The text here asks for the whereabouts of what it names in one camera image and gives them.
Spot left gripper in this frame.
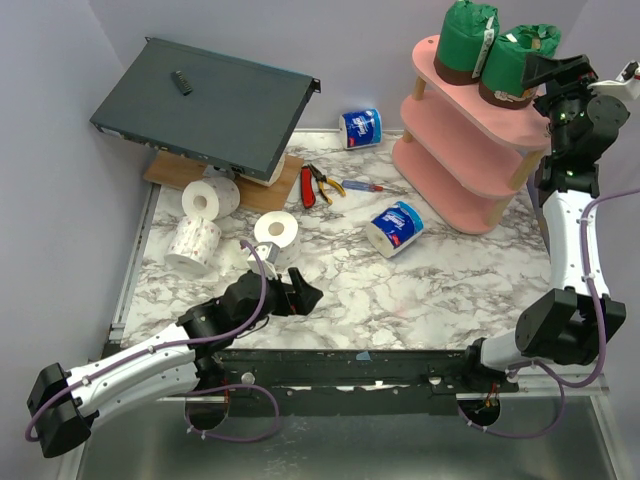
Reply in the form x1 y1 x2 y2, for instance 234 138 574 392
235 268 322 336

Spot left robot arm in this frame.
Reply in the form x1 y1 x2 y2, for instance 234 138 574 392
25 268 323 458

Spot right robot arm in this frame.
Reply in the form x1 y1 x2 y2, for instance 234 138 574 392
459 53 639 392

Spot pink three-tier shelf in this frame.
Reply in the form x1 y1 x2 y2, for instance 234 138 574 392
392 35 550 235

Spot white floral paper towel roll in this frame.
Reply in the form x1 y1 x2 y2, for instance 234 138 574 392
254 211 301 270

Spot blue wrapped Tempo roll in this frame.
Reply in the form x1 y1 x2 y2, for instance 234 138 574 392
365 201 424 258

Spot floral roll lying left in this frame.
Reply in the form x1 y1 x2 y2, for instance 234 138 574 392
164 216 221 275

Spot floral roll near board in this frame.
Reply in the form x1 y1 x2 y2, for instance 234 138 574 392
182 177 240 221

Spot blue wrapped roll at back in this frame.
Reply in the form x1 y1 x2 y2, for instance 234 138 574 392
338 108 382 150

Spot wooden board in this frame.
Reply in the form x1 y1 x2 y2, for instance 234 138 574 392
143 152 304 213

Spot small black connector strip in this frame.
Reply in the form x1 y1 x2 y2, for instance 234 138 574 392
170 70 193 96

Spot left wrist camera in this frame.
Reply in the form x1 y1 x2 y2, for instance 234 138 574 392
247 242 280 280

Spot black metal base rail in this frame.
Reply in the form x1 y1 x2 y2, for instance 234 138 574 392
188 345 518 425

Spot red handled cutter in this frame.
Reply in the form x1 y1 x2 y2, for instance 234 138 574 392
300 166 316 209

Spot yellow handled pliers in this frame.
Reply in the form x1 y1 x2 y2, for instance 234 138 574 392
308 164 346 205

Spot blue handled screwdriver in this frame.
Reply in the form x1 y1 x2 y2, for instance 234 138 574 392
341 180 406 195

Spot dark grey network switch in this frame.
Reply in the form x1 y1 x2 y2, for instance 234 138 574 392
90 37 321 181

